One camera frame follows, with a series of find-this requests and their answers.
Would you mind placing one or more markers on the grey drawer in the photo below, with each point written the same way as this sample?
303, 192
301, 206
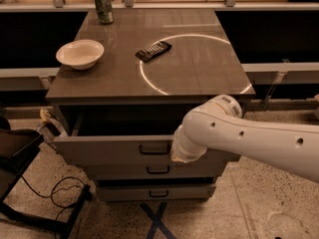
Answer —
155, 192
102, 150
200, 168

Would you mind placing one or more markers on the grey bottom drawer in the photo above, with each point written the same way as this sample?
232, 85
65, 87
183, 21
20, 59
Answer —
155, 192

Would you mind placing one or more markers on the grey top drawer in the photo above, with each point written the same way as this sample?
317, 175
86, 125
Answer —
102, 150

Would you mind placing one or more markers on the green soda can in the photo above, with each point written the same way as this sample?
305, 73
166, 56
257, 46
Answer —
104, 11

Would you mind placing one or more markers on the blue tape cross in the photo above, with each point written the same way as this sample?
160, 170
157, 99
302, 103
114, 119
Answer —
156, 218

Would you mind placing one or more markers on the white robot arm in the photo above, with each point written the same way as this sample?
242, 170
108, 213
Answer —
218, 124

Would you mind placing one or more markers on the black snack bar wrapper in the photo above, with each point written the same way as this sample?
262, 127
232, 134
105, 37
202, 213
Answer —
152, 51

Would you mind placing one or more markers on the grey drawer cabinet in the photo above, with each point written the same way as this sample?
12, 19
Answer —
121, 95

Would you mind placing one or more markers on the white bowl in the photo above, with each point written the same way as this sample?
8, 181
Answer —
81, 54

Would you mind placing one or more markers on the white yellow object behind cabinet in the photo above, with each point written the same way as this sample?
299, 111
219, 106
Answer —
50, 127

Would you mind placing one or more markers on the grey middle drawer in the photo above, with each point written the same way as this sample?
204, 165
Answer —
200, 168

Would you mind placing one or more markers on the black chair frame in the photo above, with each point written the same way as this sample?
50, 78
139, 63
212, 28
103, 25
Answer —
18, 148

